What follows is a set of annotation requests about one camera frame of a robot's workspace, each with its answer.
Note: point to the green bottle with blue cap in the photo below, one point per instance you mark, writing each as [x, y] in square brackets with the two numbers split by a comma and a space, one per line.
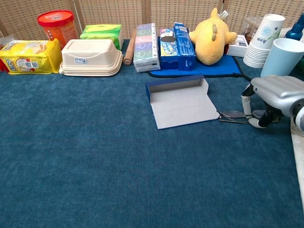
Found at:
[295, 32]

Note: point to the teal felt table cover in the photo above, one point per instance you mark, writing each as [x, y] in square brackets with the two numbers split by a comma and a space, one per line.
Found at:
[71, 142]

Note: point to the green tissue pack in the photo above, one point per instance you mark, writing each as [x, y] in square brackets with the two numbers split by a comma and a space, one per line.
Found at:
[102, 32]

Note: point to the small white box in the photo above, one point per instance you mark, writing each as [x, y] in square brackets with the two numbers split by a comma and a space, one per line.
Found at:
[237, 48]

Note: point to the woven folding screen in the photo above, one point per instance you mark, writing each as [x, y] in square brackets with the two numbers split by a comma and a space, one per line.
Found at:
[114, 12]

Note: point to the beige plastic lunch box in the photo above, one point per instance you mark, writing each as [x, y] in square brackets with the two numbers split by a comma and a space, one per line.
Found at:
[90, 57]

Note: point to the black wire-frame eyeglasses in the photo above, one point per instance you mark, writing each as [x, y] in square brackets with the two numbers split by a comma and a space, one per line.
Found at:
[234, 114]

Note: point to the stack of paper cups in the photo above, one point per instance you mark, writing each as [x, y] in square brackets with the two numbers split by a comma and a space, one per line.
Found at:
[263, 35]

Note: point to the blue cloth mat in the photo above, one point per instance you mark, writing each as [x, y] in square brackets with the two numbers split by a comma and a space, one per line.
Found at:
[213, 69]

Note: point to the wooden rolling pin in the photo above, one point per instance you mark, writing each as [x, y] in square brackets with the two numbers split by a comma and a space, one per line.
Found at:
[129, 52]

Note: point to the light blue mug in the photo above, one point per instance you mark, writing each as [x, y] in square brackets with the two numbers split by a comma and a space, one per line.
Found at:
[280, 59]

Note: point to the blue glasses box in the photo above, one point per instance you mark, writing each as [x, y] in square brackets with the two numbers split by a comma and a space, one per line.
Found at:
[183, 111]

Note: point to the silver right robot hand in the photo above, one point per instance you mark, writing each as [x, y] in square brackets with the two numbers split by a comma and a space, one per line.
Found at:
[278, 92]

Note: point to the yellow plush toy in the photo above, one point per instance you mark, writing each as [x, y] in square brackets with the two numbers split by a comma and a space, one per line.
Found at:
[211, 42]

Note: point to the blue yellow cookie box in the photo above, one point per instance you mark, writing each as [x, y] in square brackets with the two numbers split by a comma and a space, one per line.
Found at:
[168, 47]

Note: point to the pastel tissue multipack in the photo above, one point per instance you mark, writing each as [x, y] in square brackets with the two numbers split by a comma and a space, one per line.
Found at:
[146, 47]

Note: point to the yellow biscuit package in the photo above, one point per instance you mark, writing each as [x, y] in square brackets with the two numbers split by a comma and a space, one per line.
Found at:
[31, 57]

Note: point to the orange tub with red lid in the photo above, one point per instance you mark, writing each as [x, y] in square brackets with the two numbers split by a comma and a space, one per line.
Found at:
[58, 26]

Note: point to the cream tote in clear bag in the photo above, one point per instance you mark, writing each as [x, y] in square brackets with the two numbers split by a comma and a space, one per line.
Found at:
[299, 154]

